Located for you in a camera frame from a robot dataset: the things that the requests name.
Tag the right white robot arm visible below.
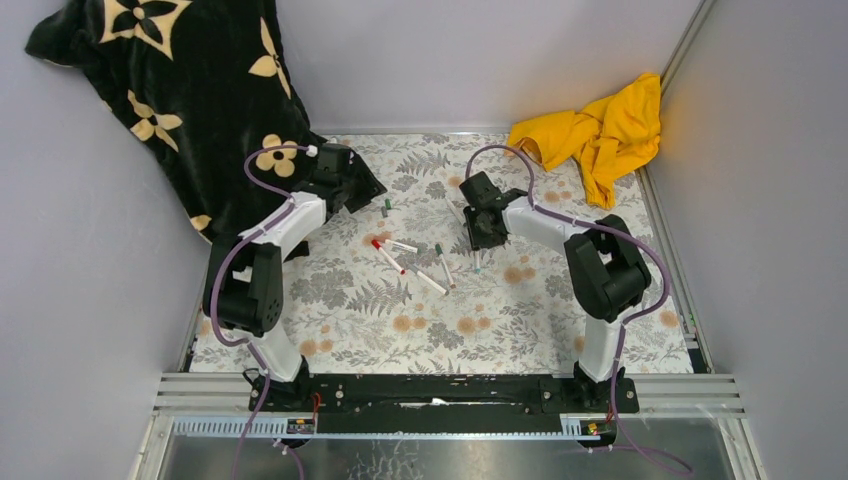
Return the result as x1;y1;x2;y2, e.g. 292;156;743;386
460;172;652;412

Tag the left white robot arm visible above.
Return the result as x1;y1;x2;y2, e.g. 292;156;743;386
202;143;386;411

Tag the dark green capped marker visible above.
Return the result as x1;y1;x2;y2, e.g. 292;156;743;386
434;243;456;289

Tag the red capped white marker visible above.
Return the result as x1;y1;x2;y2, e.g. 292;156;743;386
371;239;406;275

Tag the grey capped white marker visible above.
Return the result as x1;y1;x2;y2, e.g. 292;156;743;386
408;265;449;296

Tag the floral patterned table mat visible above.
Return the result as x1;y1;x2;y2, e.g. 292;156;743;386
188;133;695;376

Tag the yellow cloth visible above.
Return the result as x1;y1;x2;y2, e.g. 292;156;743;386
507;73;661;210

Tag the black floral plush blanket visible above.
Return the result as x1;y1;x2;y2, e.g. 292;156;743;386
25;0;323;241

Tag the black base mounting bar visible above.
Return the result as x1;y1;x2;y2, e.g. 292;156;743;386
242;368;640;420

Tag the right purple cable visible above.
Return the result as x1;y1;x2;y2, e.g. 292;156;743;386
464;144;694;475

